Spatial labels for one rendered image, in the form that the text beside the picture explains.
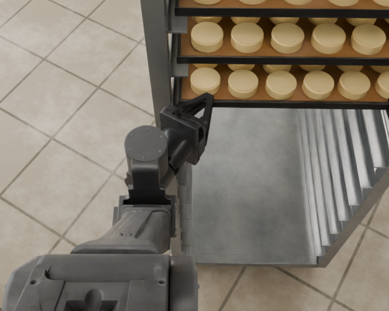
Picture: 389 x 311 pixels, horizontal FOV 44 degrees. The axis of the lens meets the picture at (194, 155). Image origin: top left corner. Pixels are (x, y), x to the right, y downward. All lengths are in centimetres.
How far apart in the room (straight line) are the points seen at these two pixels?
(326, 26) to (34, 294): 63
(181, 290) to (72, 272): 6
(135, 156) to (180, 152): 11
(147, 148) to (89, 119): 137
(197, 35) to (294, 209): 98
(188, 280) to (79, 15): 216
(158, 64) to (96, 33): 160
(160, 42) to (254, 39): 15
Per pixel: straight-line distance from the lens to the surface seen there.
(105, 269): 28
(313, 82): 82
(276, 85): 80
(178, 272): 29
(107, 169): 185
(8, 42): 236
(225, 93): 81
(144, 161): 61
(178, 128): 72
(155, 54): 69
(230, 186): 162
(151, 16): 64
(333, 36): 77
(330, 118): 138
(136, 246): 33
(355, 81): 84
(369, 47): 78
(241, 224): 156
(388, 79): 86
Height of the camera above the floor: 159
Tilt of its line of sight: 60 degrees down
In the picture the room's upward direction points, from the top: straight up
